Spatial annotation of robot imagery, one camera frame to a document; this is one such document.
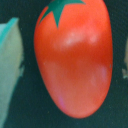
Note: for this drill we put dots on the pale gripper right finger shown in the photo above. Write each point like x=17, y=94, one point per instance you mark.
x=125, y=71

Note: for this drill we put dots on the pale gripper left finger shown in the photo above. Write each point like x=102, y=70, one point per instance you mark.
x=11, y=58

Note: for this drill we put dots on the red tomato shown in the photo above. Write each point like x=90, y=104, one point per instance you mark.
x=73, y=47

